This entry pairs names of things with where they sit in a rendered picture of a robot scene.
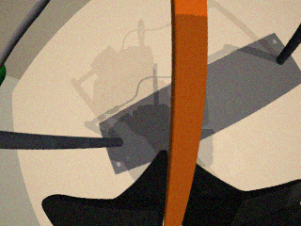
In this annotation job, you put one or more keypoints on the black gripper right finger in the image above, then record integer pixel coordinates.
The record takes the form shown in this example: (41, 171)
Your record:
(212, 202)

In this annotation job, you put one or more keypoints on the black two-post stand with wire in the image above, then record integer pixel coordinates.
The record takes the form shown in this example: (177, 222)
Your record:
(238, 85)

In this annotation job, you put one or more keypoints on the orange handle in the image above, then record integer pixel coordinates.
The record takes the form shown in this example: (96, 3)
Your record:
(189, 77)

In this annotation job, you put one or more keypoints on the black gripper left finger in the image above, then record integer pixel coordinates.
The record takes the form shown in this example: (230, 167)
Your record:
(142, 204)

